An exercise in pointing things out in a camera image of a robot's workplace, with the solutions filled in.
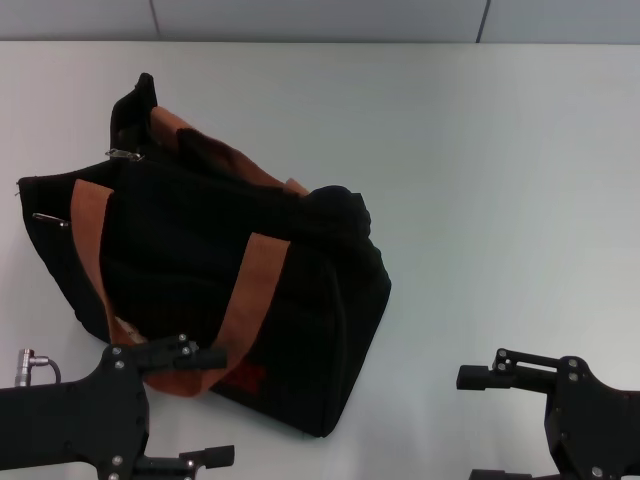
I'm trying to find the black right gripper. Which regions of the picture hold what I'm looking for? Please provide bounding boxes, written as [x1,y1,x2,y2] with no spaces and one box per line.
[456,348,640,480]

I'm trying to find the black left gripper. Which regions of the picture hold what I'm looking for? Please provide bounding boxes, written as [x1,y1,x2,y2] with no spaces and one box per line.
[0,333,236,480]

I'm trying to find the black food bag orange straps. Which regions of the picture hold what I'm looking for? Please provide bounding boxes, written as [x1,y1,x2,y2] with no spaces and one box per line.
[17,72,394,440]

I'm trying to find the silver main zipper pull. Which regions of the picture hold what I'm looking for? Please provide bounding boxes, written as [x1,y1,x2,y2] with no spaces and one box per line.
[104,147,146,162]

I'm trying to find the left gripper cable with plug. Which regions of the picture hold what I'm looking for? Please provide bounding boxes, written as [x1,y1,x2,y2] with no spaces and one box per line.
[17,349,62,387]

